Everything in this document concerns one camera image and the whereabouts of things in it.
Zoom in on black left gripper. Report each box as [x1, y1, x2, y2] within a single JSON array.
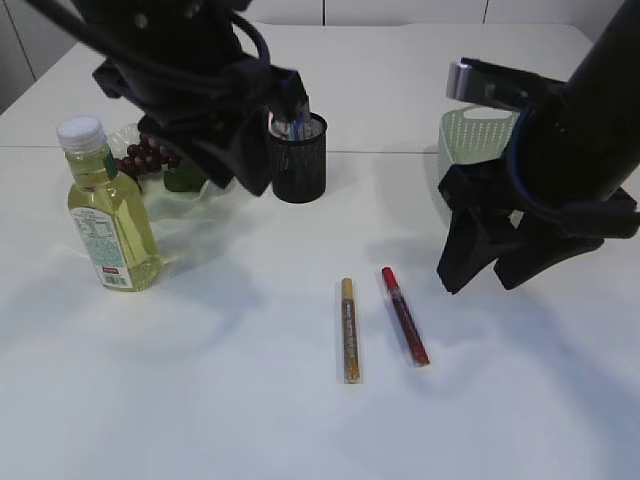
[[93, 54, 309, 196]]

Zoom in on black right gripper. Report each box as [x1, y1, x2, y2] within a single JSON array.
[[437, 160, 639, 294]]

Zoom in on purple artificial grape bunch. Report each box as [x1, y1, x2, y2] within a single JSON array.
[[115, 134, 207, 194]]

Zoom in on silver glitter pen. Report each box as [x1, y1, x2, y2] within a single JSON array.
[[287, 102, 313, 141]]

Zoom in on yellow oil bottle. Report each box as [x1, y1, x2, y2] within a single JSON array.
[[56, 115, 162, 292]]

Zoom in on pink capped scissors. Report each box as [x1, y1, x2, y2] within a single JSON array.
[[269, 113, 291, 141]]

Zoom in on blue capped scissors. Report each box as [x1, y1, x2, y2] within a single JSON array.
[[290, 113, 308, 141]]

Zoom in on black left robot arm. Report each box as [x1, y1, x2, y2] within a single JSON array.
[[30, 0, 309, 196]]

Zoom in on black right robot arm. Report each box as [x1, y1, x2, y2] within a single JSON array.
[[437, 1, 639, 293]]

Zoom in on green ruffled glass plate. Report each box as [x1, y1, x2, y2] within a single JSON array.
[[107, 124, 236, 222]]

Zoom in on black mesh pen holder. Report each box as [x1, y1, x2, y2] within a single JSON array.
[[269, 113, 328, 204]]

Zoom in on green plastic woven basket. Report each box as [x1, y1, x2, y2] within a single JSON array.
[[438, 106, 519, 180]]

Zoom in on red glitter pen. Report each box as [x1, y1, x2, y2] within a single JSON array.
[[381, 266, 430, 367]]

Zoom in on gold glitter pen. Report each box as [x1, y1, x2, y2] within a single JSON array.
[[341, 278, 361, 384]]

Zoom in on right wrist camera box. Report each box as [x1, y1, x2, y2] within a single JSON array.
[[446, 57, 564, 112]]

